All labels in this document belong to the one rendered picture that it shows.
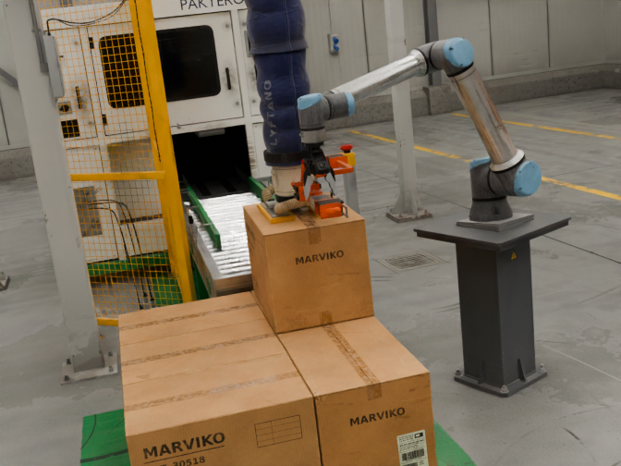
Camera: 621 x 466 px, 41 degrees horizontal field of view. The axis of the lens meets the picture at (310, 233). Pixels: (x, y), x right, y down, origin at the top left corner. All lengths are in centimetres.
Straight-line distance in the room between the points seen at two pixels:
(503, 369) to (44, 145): 247
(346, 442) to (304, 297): 67
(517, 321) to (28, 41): 268
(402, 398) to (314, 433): 31
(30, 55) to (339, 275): 199
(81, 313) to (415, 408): 227
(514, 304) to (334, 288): 94
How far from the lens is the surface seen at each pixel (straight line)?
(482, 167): 367
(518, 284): 381
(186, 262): 458
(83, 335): 462
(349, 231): 320
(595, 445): 350
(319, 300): 325
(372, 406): 279
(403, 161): 697
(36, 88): 438
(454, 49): 334
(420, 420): 287
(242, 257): 435
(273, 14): 328
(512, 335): 385
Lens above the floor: 171
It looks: 14 degrees down
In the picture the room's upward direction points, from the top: 6 degrees counter-clockwise
